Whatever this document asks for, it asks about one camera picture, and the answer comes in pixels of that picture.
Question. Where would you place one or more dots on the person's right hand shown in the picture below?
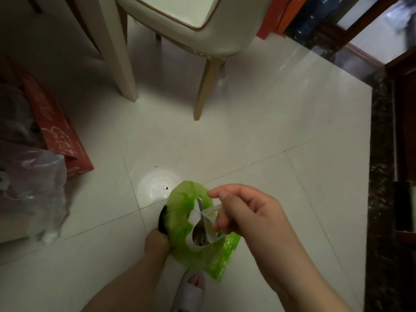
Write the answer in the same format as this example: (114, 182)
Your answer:
(256, 220)

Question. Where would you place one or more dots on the person's right forearm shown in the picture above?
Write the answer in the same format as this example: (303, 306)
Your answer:
(305, 282)

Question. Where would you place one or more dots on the red cardboard box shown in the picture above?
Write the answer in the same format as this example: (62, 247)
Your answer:
(271, 16)

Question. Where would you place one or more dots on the clear plastic bag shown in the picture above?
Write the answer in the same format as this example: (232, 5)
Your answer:
(39, 178)

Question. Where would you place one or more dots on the small black trash bin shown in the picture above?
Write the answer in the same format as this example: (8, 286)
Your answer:
(161, 219)

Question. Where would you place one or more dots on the wooden framed glass sliding door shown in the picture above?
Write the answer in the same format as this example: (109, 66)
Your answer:
(357, 32)

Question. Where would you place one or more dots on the cream dining chair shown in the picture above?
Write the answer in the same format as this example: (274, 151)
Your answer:
(201, 16)

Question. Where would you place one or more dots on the pale right slipper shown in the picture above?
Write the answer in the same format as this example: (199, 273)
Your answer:
(188, 298)

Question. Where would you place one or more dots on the person's left hand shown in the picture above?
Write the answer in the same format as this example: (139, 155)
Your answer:
(157, 245)

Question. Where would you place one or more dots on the red paper gift bag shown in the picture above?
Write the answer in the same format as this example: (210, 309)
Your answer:
(55, 126)

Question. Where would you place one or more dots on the cream wooden table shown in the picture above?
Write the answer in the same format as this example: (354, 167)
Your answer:
(110, 45)

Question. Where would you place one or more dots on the white plastic bag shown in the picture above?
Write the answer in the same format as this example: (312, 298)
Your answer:
(399, 12)

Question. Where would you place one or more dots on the person's left forearm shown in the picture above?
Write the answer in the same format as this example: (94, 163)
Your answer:
(130, 289)

